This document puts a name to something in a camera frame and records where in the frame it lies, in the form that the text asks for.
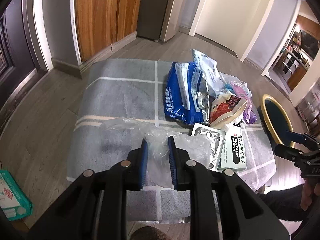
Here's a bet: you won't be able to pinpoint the silver foil tray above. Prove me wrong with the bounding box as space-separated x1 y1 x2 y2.
191 123 226 171

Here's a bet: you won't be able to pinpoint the purple spray bottle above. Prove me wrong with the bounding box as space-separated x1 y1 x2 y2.
243 101 257 124

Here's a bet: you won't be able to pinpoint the white baby wipes pack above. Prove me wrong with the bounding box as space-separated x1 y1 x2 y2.
192 49 225 98

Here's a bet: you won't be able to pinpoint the teal trash bin yellow rim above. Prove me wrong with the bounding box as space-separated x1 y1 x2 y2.
258 94 295 150

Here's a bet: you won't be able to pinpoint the clear plastic bag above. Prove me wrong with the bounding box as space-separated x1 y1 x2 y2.
100 118 211 189

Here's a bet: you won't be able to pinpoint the red floral paper cup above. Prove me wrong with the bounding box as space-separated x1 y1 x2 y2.
209 92 247 129

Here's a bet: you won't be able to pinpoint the kitchen counter cabinets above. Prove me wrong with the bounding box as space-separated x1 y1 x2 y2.
269 15 319 94

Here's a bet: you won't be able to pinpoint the blue kitchen wipes pack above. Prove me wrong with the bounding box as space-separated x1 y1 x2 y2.
164 61 210 125

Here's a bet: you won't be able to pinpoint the grey refrigerator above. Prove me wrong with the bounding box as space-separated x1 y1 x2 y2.
137 0 177 42

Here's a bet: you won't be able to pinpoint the white interior door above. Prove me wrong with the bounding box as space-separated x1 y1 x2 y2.
189 0 274 61

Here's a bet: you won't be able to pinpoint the wooden cabinet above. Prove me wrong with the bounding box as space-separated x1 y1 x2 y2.
75 0 140 61

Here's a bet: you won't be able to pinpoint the green tissue pack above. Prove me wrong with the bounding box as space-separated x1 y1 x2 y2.
0 170 33 221

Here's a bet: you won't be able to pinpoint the green white medicine box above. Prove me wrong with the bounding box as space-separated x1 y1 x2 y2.
220 124 247 171

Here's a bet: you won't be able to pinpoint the pink purple snack wrapper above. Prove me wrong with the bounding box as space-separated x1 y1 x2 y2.
229 81 252 100

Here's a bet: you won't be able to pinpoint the person's right hand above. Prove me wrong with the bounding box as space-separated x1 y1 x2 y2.
300 179 320 211

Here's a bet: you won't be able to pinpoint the dark entrance door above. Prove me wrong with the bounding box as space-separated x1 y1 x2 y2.
0 0 48 128

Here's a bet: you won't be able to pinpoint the grey plaid mat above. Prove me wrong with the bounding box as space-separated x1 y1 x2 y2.
67 58 277 224

